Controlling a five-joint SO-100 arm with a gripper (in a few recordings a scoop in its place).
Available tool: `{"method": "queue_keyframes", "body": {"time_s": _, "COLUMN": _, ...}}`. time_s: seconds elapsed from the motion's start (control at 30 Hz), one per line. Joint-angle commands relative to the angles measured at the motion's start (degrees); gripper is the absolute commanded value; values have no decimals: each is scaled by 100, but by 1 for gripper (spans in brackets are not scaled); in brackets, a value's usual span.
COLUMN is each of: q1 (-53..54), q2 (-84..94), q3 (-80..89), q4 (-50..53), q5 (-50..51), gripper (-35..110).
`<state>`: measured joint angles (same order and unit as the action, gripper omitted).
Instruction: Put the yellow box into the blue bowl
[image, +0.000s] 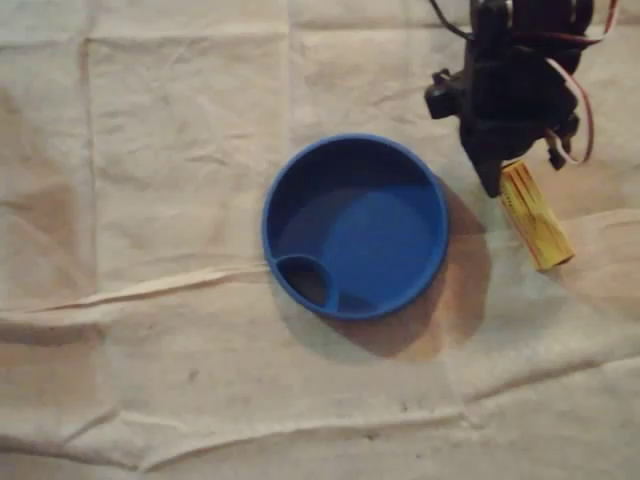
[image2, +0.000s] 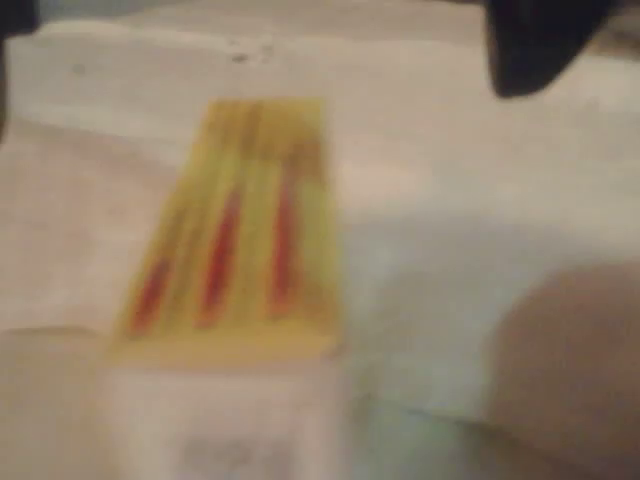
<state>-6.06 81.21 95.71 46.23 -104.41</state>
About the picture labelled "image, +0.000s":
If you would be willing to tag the blue round bowl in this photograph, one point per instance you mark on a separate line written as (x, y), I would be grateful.
(380, 240)

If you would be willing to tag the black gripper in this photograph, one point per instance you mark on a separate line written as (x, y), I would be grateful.
(486, 146)

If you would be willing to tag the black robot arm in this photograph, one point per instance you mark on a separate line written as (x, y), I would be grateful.
(530, 20)

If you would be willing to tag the white wrinkled table cloth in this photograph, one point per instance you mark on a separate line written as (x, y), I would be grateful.
(150, 200)

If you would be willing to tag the yellow rectangular box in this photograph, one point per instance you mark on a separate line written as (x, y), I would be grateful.
(537, 225)

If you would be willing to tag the small black gripper camera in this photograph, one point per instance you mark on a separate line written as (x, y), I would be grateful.
(445, 95)

